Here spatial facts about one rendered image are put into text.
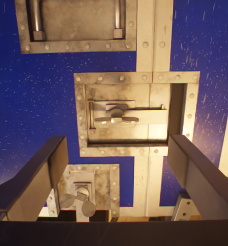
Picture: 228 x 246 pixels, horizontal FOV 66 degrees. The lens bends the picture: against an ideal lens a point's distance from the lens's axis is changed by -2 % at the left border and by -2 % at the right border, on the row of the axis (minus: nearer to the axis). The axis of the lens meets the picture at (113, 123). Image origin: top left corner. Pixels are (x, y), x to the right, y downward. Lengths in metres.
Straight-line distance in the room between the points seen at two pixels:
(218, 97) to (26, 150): 0.30
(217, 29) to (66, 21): 0.20
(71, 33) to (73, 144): 0.16
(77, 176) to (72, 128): 0.09
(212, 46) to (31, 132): 0.28
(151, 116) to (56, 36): 0.18
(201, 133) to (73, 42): 0.23
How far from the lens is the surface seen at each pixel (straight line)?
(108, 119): 0.25
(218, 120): 0.31
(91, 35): 0.28
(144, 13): 0.26
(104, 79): 0.25
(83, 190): 0.33
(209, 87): 0.29
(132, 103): 0.27
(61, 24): 0.29
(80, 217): 0.36
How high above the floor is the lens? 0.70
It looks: 17 degrees up
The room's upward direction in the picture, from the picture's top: 179 degrees clockwise
